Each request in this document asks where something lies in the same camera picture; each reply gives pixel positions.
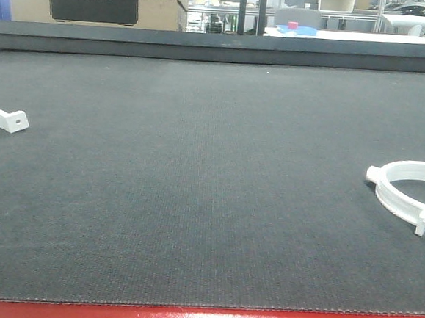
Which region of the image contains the white pipe clamp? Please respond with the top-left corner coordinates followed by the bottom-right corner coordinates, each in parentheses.
top-left (0, 110), bottom-right (29, 134)
top-left (366, 160), bottom-right (425, 236)

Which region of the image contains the dark grey table mat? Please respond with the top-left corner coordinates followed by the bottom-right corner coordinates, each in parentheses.
top-left (0, 51), bottom-right (425, 315)

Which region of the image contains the small red cube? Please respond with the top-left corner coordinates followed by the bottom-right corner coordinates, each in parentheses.
top-left (288, 21), bottom-right (298, 30)

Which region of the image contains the blue tray on far table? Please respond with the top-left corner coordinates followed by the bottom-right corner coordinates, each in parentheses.
top-left (276, 25), bottom-right (318, 37)

